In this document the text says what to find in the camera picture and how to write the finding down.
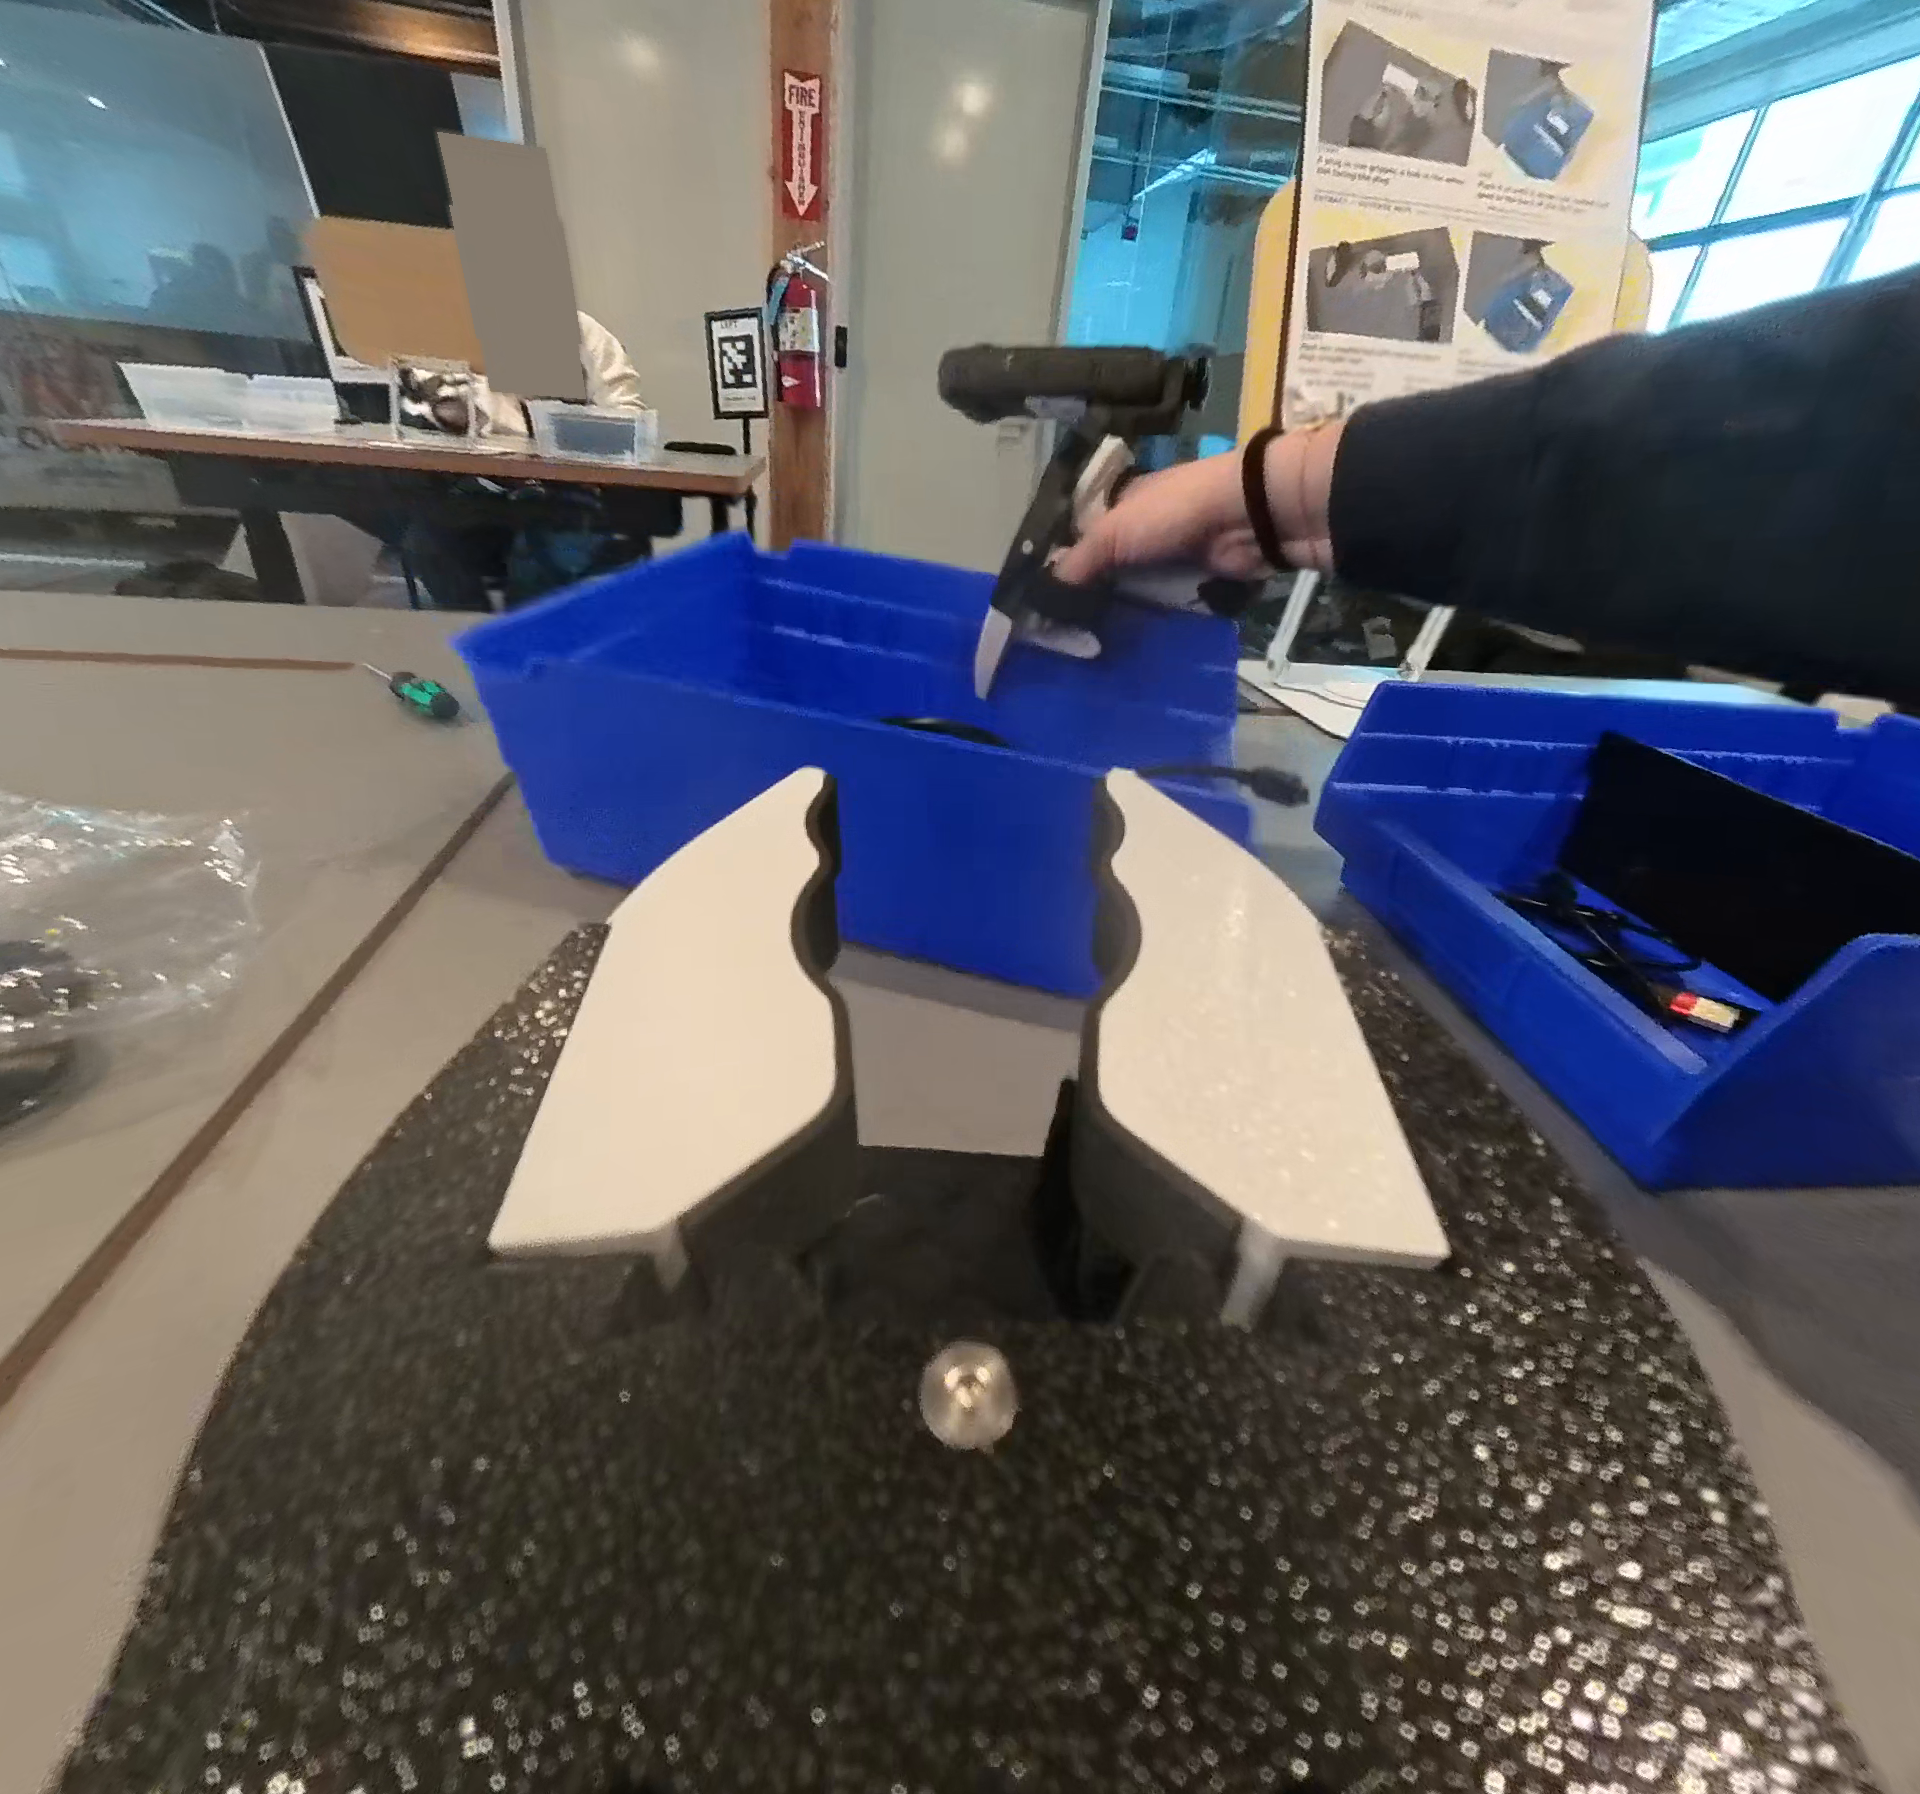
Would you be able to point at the blue plastic bin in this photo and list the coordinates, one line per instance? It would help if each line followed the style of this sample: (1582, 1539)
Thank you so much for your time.
(676, 713)
(1770, 1090)

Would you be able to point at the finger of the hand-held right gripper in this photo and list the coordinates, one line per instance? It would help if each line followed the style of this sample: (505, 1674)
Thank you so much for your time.
(993, 654)
(1068, 640)

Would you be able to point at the white sheet stand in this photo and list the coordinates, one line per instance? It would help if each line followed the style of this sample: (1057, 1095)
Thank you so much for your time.
(1329, 698)

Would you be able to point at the instruction sheet on clipboard stand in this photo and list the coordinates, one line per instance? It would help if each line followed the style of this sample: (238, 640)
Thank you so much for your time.
(1268, 309)

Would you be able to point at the person's right forearm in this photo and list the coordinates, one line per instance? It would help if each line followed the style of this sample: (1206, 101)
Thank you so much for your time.
(1650, 474)

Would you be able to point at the clear acrylic display box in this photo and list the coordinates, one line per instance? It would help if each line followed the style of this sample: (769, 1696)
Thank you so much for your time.
(434, 401)

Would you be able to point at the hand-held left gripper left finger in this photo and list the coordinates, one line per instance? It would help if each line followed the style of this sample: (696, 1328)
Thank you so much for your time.
(676, 1044)

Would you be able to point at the clear plastic box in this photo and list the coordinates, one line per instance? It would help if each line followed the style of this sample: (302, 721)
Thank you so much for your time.
(211, 400)
(592, 432)

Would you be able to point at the clear plastic bag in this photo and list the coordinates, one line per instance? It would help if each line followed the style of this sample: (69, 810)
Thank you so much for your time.
(121, 894)

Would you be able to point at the red fire sign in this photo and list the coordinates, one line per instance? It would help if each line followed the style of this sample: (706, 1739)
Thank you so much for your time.
(802, 145)

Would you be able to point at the black bin divider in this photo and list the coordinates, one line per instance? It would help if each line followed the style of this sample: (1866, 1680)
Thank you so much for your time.
(1725, 863)

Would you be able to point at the red fire extinguisher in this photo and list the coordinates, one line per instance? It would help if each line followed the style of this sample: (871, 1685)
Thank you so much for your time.
(801, 340)

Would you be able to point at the large grid window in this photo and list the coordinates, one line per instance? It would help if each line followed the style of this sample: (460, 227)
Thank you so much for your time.
(1785, 176)

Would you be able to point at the black and white tag sign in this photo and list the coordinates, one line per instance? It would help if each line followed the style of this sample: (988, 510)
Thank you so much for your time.
(736, 363)

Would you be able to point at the wooden office desk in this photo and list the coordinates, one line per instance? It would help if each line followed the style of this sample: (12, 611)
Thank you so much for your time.
(299, 451)

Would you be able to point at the printed instruction sheet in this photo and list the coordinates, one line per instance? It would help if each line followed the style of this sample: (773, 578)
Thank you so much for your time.
(1561, 9)

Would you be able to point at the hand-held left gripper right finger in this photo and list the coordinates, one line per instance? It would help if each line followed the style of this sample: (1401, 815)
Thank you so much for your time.
(1259, 1044)

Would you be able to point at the person's right hand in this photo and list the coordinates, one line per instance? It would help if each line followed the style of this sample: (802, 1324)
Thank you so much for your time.
(1184, 521)

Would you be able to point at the frosted glass door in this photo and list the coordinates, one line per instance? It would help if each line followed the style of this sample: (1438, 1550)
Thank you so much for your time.
(975, 249)

